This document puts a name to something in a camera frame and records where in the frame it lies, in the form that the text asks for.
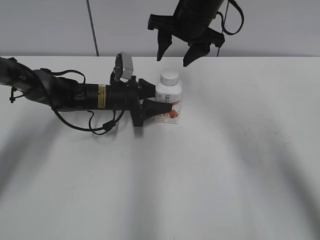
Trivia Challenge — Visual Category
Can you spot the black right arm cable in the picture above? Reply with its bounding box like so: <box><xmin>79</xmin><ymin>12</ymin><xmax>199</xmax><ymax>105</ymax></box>
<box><xmin>214</xmin><ymin>0</ymin><xmax>245</xmax><ymax>36</ymax></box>

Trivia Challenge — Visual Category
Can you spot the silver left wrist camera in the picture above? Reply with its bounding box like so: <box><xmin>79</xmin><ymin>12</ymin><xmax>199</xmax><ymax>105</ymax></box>
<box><xmin>113</xmin><ymin>51</ymin><xmax>134</xmax><ymax>81</ymax></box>

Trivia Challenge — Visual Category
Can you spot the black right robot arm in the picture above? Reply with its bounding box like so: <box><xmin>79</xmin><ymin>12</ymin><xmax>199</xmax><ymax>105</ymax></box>
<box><xmin>147</xmin><ymin>0</ymin><xmax>225</xmax><ymax>67</ymax></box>

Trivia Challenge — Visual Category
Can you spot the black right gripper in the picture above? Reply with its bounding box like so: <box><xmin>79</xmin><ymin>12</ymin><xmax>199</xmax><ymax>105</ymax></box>
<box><xmin>147</xmin><ymin>12</ymin><xmax>225</xmax><ymax>67</ymax></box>

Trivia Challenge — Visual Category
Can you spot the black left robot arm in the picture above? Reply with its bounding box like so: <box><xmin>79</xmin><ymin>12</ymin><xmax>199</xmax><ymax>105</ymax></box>
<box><xmin>0</xmin><ymin>52</ymin><xmax>172</xmax><ymax>127</ymax></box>

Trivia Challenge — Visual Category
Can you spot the white plastic bottle cap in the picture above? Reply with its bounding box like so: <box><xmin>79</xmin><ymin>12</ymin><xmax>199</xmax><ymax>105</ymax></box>
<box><xmin>160</xmin><ymin>70</ymin><xmax>180</xmax><ymax>86</ymax></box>

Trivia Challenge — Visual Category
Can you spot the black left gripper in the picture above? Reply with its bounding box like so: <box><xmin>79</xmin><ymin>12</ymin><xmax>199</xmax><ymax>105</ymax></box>
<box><xmin>107</xmin><ymin>74</ymin><xmax>172</xmax><ymax>127</ymax></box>

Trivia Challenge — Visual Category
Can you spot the white strawberry yogurt bottle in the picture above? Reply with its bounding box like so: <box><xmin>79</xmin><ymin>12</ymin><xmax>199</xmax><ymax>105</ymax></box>
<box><xmin>155</xmin><ymin>76</ymin><xmax>183</xmax><ymax>124</ymax></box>

